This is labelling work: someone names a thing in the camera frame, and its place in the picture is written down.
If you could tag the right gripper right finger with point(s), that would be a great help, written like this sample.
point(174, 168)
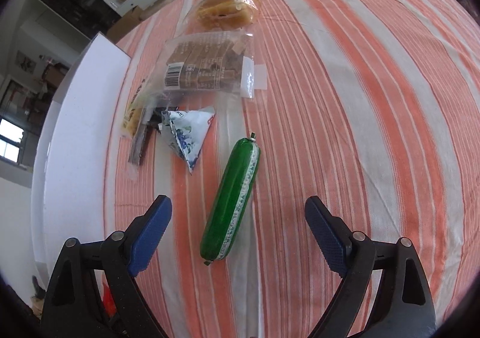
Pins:
point(403, 305)

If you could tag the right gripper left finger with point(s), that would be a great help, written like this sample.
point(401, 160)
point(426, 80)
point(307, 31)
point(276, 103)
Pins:
point(74, 301)

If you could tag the red triangular snack bag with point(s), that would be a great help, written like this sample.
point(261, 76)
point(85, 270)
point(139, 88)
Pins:
point(108, 301)

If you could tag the dark long snack bar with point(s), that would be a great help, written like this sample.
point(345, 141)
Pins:
point(150, 119)

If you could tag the green sausage snack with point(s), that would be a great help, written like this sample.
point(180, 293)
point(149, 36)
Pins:
point(231, 200)

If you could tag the blue white triangular snack bag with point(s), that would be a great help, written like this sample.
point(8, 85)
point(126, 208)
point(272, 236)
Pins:
point(185, 131)

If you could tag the yellow green rice cracker pack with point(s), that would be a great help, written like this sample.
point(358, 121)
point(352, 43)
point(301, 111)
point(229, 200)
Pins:
point(134, 109)

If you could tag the orange striped tablecloth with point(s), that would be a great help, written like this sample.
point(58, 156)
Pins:
point(373, 106)

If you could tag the clear bag of brown biscuits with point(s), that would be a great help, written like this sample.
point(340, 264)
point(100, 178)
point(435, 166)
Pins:
point(224, 61)

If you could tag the bagged yellow bread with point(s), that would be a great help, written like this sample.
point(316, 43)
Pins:
point(226, 14)

